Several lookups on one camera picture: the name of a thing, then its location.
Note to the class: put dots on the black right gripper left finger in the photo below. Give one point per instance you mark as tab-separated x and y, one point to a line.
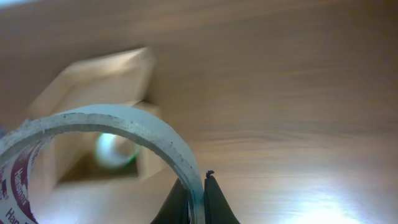
175	208

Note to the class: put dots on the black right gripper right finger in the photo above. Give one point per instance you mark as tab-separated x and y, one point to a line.
217	209

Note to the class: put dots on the green tape roll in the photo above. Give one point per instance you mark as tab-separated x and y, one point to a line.
113	151

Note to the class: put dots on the beige masking tape roll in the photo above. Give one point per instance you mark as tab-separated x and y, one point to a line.
132	123

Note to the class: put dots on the brown cardboard box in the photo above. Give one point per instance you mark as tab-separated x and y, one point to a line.
121	78

